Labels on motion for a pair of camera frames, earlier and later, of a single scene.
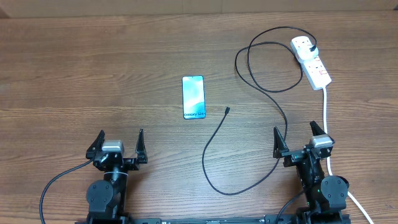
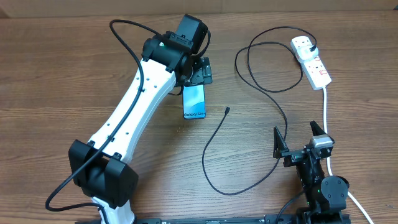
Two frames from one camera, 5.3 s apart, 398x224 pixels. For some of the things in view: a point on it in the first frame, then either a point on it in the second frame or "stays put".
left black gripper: [132, 163] -> [201, 72]
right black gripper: [293, 157] stays put
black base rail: [291, 219] stays put
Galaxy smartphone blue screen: [193, 97] stays put
